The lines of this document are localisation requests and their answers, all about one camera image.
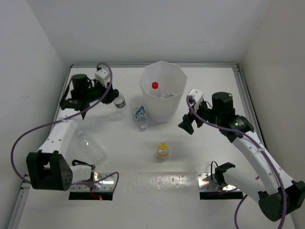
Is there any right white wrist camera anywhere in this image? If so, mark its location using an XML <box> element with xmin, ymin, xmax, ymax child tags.
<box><xmin>187</xmin><ymin>88</ymin><xmax>203</xmax><ymax>110</ymax></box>

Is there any white octagonal plastic bin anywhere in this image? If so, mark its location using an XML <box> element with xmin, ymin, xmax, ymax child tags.
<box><xmin>139</xmin><ymin>61</ymin><xmax>187</xmax><ymax>123</ymax></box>

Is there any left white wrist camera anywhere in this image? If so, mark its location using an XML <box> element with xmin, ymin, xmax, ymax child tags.
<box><xmin>94</xmin><ymin>69</ymin><xmax>110</xmax><ymax>87</ymax></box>

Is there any black cap small bottle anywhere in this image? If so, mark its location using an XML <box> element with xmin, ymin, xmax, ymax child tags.
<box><xmin>113</xmin><ymin>93</ymin><xmax>126</xmax><ymax>109</ymax></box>

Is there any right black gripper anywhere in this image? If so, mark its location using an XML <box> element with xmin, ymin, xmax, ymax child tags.
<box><xmin>178</xmin><ymin>99</ymin><xmax>221</xmax><ymax>134</ymax></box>

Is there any purple cable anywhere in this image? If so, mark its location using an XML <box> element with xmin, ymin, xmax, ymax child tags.
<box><xmin>186</xmin><ymin>95</ymin><xmax>288</xmax><ymax>229</ymax></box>
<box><xmin>10</xmin><ymin>63</ymin><xmax>119</xmax><ymax>190</ymax></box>

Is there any red cap plastic bottle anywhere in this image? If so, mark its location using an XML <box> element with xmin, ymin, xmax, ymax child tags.
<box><xmin>150</xmin><ymin>82</ymin><xmax>161</xmax><ymax>97</ymax></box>

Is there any yellow cap small bottle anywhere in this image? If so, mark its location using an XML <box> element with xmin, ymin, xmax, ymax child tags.
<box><xmin>156</xmin><ymin>142</ymin><xmax>169</xmax><ymax>162</ymax></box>

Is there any clear unlabelled plastic bottle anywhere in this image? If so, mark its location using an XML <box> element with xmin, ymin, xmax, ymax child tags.
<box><xmin>77</xmin><ymin>131</ymin><xmax>108</xmax><ymax>165</ymax></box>

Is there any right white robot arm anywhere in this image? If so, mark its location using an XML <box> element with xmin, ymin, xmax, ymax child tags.
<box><xmin>178</xmin><ymin>89</ymin><xmax>305</xmax><ymax>227</ymax></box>

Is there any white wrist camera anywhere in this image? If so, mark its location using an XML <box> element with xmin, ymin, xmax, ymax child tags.
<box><xmin>187</xmin><ymin>88</ymin><xmax>203</xmax><ymax>110</ymax></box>
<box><xmin>94</xmin><ymin>69</ymin><xmax>110</xmax><ymax>87</ymax></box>

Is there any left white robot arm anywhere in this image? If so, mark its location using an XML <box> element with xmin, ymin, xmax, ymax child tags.
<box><xmin>26</xmin><ymin>69</ymin><xmax>120</xmax><ymax>191</ymax></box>

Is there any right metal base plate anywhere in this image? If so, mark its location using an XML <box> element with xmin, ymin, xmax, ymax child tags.
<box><xmin>197</xmin><ymin>172</ymin><xmax>240</xmax><ymax>193</ymax></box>

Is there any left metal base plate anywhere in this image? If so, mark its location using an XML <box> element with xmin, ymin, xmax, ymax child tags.
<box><xmin>70</xmin><ymin>172</ymin><xmax>117</xmax><ymax>192</ymax></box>

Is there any green label plastic bottle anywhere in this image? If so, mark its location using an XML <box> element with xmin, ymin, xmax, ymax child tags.
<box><xmin>164</xmin><ymin>94</ymin><xmax>176</xmax><ymax>99</ymax></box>

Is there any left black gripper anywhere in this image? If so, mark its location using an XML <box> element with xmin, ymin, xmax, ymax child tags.
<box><xmin>83</xmin><ymin>77</ymin><xmax>117</xmax><ymax>104</ymax></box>

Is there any light blue label bottle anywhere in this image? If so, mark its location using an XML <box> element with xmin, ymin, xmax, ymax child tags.
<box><xmin>133</xmin><ymin>105</ymin><xmax>147</xmax><ymax>131</ymax></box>

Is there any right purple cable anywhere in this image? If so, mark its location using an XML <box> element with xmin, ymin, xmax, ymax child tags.
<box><xmin>186</xmin><ymin>95</ymin><xmax>288</xmax><ymax>229</ymax></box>

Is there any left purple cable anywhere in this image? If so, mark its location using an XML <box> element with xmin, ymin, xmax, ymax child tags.
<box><xmin>10</xmin><ymin>63</ymin><xmax>119</xmax><ymax>190</ymax></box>

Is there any metal base plate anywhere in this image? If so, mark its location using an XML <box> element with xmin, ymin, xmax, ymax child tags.
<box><xmin>197</xmin><ymin>172</ymin><xmax>240</xmax><ymax>193</ymax></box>
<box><xmin>70</xmin><ymin>172</ymin><xmax>117</xmax><ymax>192</ymax></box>

